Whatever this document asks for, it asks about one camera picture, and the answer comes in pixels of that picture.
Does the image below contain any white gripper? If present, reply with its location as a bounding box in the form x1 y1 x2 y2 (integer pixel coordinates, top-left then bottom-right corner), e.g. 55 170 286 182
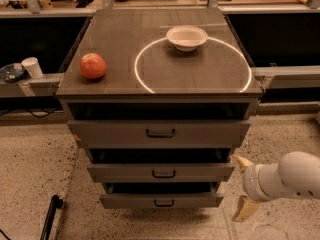
231 155 271 222

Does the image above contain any grey bottom drawer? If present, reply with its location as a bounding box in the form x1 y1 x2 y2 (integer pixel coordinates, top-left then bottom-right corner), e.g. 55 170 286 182
100 192 223 209

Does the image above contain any grey drawer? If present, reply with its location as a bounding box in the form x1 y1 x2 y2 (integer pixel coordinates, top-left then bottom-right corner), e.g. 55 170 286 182
100 192 223 209
68 120 250 149
87 163 234 183

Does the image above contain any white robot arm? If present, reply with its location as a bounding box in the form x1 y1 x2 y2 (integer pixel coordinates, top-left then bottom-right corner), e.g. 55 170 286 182
232 151 320 222

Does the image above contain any grey middle drawer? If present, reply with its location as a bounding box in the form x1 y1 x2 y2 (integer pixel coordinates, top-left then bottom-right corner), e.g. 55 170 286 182
87 163 234 183

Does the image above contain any grey drawer cabinet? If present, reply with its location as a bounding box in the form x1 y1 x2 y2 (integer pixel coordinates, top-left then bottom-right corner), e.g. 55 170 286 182
57 9 262 195

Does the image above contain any grey top drawer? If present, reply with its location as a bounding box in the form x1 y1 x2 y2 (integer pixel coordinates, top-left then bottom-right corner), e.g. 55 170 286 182
68 120 250 149

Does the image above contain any white bowl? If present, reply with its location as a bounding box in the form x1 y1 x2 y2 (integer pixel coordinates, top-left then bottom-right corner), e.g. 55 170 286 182
166 25 208 52

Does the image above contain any black bar on floor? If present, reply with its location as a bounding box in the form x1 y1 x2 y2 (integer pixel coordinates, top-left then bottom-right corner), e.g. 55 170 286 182
40 195 64 240

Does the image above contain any red apple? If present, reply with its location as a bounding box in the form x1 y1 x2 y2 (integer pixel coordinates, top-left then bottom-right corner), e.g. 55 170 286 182
80 53 107 79

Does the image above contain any white paper cup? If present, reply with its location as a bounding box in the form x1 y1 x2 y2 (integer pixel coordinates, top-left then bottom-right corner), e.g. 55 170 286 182
21 57 43 79

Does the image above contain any dark blue plate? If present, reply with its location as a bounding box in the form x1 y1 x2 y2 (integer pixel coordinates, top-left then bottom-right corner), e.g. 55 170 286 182
0 63 25 83

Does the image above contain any black cable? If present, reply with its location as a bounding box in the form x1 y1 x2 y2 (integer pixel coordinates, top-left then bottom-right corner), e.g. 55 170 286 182
0 107 61 119

